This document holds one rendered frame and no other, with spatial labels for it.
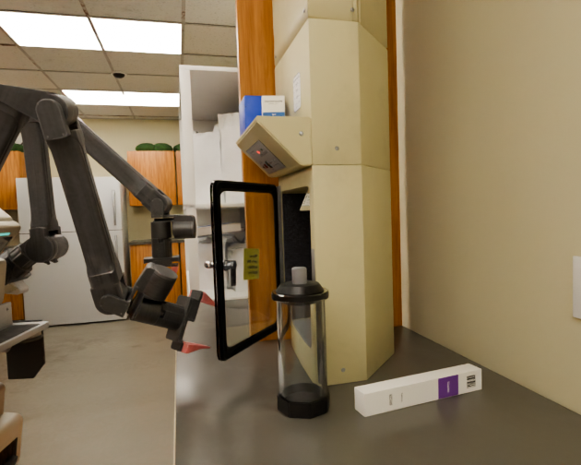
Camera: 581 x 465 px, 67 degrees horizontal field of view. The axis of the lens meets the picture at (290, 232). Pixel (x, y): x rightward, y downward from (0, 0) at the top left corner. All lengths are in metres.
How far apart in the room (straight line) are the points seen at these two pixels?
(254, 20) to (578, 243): 0.98
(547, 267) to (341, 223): 0.42
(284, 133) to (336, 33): 0.24
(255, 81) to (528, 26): 0.68
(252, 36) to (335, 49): 0.42
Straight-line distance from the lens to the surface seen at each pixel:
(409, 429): 0.84
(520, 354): 1.10
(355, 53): 1.00
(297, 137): 0.91
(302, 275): 0.82
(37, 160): 1.42
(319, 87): 0.95
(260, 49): 1.34
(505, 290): 1.10
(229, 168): 2.19
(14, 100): 0.93
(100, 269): 0.96
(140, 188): 1.31
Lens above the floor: 1.32
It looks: 3 degrees down
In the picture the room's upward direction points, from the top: 2 degrees counter-clockwise
